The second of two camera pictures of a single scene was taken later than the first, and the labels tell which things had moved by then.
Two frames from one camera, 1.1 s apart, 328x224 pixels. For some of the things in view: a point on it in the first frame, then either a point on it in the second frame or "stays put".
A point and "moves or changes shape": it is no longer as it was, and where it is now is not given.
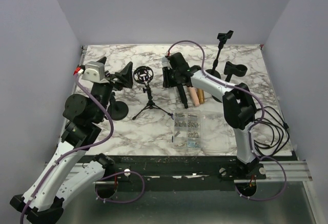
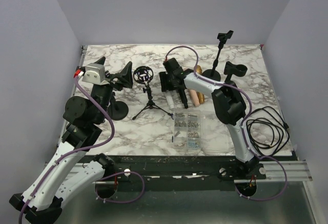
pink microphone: x=194 y=94 stays put
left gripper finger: x=102 y=60 stays put
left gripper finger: x=125 y=76 stays put
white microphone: x=165 y=63 moves or changes shape
